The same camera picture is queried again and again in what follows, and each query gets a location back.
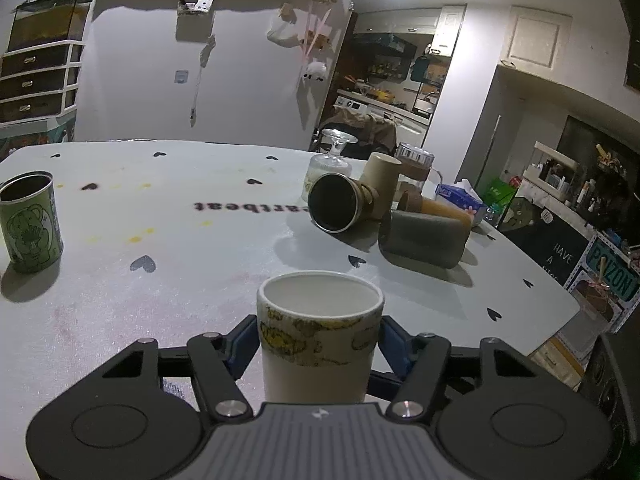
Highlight black chalkboard sign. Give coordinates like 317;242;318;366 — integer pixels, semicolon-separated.
498;197;588;285

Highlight green cartoon tin can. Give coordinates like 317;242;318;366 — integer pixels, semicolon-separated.
1;171;64;274

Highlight white plastic drawer unit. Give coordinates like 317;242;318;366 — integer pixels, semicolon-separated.
0;40;85;124

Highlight dark grey cup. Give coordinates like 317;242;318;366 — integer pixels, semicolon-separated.
378;210;471;269

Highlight white cup with yellow print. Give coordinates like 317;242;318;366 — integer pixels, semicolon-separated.
257;271;385;404

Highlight white plush toy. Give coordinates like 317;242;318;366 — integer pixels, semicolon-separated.
303;61;328;81

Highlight beige cylindrical cup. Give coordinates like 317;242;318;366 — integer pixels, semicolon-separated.
359;152;401;220

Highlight blue tissue pack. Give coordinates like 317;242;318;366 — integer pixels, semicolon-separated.
435;179;487;226

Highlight glass fish tank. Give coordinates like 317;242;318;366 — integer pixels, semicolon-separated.
6;0;92;52

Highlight white washing machine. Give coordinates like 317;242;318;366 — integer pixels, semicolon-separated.
334;94;369;114

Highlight metal cup with brown sleeve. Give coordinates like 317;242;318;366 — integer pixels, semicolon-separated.
307;174;378;234

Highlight green bag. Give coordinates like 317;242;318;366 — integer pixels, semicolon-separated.
483;178;516;211

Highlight clear glass goblet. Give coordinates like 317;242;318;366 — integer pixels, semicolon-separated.
300;128;358;202

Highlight orange brown cup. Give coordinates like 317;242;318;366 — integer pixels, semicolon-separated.
398;191;473;230

